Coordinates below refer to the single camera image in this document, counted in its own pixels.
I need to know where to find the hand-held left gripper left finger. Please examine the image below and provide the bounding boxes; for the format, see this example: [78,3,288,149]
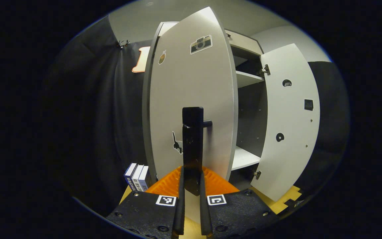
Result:
[106,166,185,239]

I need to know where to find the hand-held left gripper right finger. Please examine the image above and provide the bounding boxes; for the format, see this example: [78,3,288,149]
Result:
[199,166,279,239]

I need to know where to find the black backdrop cloth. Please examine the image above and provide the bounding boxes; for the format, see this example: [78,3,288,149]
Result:
[45,15,349,216]

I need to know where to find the white double-door shoe cabinet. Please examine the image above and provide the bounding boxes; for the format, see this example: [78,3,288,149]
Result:
[142,22,268,191]

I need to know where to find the blue and white book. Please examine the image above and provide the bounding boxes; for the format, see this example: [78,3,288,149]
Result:
[131,164,144,191]
[124,163,138,190]
[138,165,151,192]

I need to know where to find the white cabinet door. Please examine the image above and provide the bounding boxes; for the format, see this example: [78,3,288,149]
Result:
[251,43,321,202]
[148,6,238,196]

